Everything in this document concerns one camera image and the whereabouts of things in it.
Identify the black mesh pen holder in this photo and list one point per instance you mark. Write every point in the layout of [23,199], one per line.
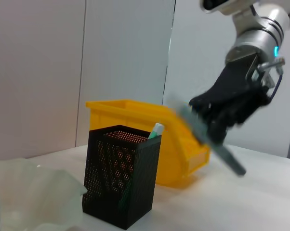
[140,192]

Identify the green utility knife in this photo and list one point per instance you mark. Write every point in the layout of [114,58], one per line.
[157,131]

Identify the pale green glass fruit plate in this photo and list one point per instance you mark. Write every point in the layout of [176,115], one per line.
[39,192]

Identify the grey marker pen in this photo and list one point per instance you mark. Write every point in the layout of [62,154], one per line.
[229,160]

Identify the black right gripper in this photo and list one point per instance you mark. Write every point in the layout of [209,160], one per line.
[236,91]

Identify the yellow plastic storage bin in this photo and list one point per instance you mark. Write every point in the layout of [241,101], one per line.
[140,113]

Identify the white partition board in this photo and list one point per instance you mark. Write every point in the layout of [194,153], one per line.
[125,60]

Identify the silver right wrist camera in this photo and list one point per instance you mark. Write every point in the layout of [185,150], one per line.
[217,4]

